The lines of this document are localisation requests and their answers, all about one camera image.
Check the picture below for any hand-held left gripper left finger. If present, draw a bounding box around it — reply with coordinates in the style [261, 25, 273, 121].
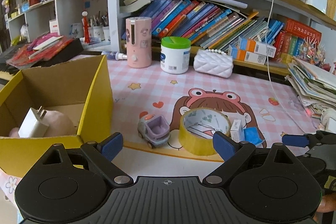
[39, 132, 134, 186]

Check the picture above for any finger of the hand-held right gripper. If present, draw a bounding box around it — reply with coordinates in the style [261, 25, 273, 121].
[282, 130, 336, 147]

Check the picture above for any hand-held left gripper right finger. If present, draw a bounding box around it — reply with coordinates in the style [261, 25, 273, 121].
[202, 132, 302, 186]

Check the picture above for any small white box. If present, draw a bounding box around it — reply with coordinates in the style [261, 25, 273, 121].
[230, 120, 245, 143]

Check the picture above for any yellow tape roll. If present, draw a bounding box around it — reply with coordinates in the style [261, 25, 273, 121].
[179, 108, 232, 156]

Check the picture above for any blue packet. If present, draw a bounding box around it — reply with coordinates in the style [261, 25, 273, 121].
[243, 126, 265, 148]

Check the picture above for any yellow cardboard box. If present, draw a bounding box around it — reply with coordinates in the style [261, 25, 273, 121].
[0, 55, 114, 178]

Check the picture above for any grey purple toy car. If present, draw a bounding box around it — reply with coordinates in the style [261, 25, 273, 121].
[137, 112, 171, 149]

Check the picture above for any round pink plush toy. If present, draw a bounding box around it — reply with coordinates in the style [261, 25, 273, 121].
[9, 110, 76, 138]

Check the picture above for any white charger plug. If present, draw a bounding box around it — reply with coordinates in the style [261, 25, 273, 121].
[18, 106, 50, 138]

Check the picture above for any person's right hand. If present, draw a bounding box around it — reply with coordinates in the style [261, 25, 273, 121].
[316, 194, 336, 214]

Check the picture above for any pink printed tablecloth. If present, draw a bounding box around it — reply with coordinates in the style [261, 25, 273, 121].
[0, 57, 336, 214]

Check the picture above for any stack of papers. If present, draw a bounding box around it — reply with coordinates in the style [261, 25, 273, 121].
[286, 57, 336, 119]

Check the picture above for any white quilted clutch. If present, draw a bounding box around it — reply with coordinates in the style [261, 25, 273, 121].
[193, 49, 234, 78]

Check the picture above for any white spray bottle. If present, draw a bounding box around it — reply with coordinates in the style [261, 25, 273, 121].
[101, 50, 128, 61]

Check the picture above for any colourful headdress ornament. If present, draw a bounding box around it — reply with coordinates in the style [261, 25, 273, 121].
[295, 36, 326, 69]

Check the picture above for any orange white box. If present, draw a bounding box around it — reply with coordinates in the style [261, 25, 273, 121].
[228, 45, 267, 65]
[238, 37, 277, 58]

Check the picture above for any white jar green lid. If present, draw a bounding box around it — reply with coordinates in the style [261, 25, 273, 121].
[160, 36, 192, 74]

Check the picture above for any pink humidifier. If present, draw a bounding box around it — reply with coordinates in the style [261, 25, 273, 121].
[125, 17, 153, 69]

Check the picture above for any black box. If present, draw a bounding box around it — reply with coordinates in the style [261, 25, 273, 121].
[39, 38, 84, 67]

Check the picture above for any red boxed book set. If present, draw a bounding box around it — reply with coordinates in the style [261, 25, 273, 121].
[273, 18, 322, 64]

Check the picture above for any white brush cup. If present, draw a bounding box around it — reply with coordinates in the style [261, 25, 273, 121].
[88, 13, 103, 42]
[102, 13, 111, 41]

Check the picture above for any red tassel doll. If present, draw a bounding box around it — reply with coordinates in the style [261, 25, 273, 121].
[82, 11, 91, 45]

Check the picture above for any row of leaning books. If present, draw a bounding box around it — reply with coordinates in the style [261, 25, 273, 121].
[138, 0, 285, 50]

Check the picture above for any white red box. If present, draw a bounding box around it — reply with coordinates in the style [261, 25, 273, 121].
[49, 19, 59, 35]

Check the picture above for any wooden bookshelf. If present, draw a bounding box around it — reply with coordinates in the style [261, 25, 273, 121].
[108, 0, 336, 83]

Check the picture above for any white shelf unit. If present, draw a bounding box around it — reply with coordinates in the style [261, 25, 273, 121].
[8, 0, 111, 46]

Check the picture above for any white cable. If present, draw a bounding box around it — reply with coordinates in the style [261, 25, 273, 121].
[265, 0, 319, 132]

